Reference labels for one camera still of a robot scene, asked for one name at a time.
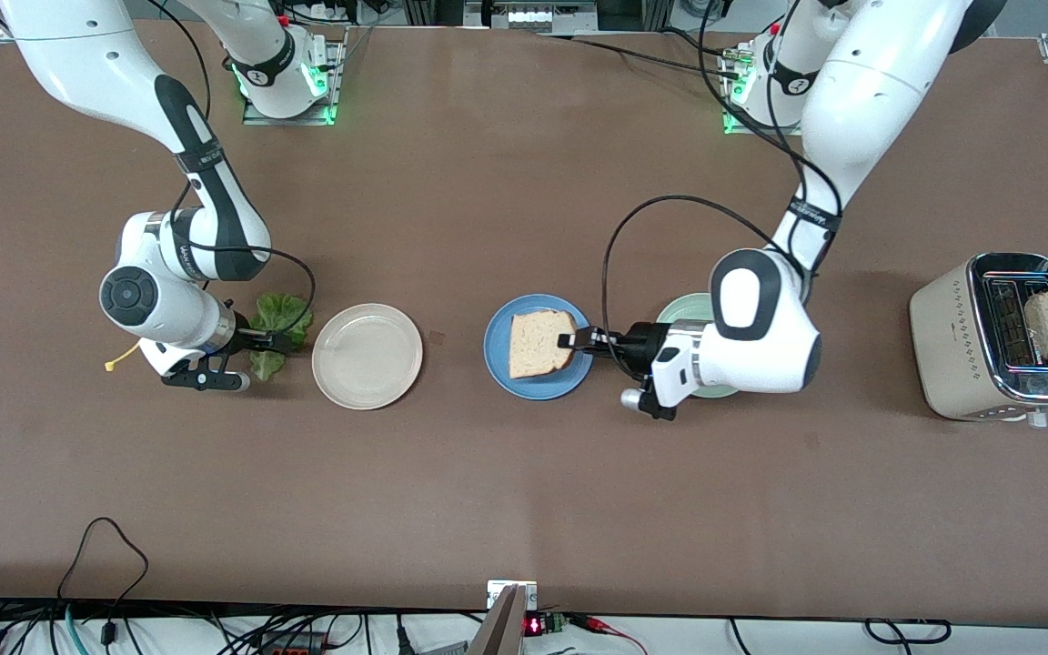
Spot white power strip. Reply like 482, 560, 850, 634
286, 0, 363, 24

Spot mint green round plate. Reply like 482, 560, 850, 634
655, 292, 743, 399

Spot black looped cable with plug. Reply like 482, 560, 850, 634
55, 517, 150, 649

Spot red clip lead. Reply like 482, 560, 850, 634
569, 613, 648, 655

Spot beige round plate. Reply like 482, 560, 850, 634
311, 303, 424, 411

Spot thin black power cable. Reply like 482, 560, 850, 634
545, 33, 730, 78
659, 25, 716, 54

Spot white lit electronic device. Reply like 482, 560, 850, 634
485, 0, 570, 33

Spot aluminium camera pole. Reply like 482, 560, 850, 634
467, 584, 528, 655

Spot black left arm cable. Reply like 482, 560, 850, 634
600, 0, 845, 354

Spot cream chrome toaster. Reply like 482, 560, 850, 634
909, 252, 1048, 429

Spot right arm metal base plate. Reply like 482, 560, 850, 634
242, 25, 348, 127

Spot teal cable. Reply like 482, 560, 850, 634
63, 602, 90, 655

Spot green lettuce leaf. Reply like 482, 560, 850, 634
248, 293, 315, 383

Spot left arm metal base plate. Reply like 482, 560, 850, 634
721, 45, 807, 137

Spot white pole mount bracket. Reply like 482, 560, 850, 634
487, 579, 539, 611

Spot black coiled cable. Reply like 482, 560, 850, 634
864, 618, 953, 646

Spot blue round plate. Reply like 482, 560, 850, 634
483, 293, 596, 401

